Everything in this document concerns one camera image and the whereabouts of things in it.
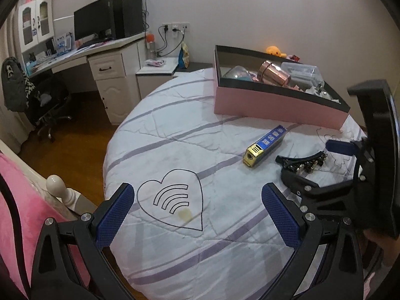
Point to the white striped bed cover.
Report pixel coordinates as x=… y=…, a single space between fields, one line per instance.
x=193 y=150

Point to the clear plastic case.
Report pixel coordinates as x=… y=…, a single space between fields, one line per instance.
x=300 y=70

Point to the orange plush toy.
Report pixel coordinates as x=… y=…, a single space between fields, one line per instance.
x=275 y=51

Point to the blue and gold carton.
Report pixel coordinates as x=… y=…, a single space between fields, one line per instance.
x=265 y=145

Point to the pink blanket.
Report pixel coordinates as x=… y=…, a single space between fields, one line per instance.
x=31 y=200

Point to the clear glass bottle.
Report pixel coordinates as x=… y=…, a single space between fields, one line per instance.
x=236 y=72

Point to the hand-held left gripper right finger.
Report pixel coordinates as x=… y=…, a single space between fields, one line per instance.
x=281 y=218

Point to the rose gold metal can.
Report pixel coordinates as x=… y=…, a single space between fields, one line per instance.
x=275 y=73

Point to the yellow snack bag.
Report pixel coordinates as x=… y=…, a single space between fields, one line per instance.
x=184 y=56

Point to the white wall power outlet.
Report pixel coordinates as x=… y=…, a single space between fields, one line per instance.
x=176 y=27

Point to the pink box with black rim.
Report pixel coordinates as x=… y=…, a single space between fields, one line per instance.
x=265 y=103

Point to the blue and white box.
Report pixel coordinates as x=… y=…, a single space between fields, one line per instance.
x=63 y=43

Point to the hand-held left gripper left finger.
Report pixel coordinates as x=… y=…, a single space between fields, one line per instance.
x=112 y=222

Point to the black computer tower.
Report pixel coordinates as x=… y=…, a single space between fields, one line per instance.
x=128 y=17

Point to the small white figurine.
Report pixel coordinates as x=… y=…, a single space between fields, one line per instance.
x=315 y=89

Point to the person's right hand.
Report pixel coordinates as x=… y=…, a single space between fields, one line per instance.
x=381 y=245

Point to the black computer monitor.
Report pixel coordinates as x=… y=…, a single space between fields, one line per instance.
x=93 y=18

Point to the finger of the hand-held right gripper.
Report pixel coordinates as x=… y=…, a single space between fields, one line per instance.
x=300 y=178
x=339 y=147

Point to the white hutch cabinet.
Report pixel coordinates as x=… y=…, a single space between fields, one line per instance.
x=34 y=22

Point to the white nightstand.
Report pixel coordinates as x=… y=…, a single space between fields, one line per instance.
x=156 y=79

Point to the pink pouch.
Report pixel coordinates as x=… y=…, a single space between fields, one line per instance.
x=155 y=62

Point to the white bed frame post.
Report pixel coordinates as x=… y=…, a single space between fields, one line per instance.
x=59 y=186

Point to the white desk with drawers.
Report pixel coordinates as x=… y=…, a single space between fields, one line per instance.
x=109 y=68

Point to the bottle with orange cap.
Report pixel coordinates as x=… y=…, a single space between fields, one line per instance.
x=151 y=45

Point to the black office chair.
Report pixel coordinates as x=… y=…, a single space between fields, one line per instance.
x=37 y=100

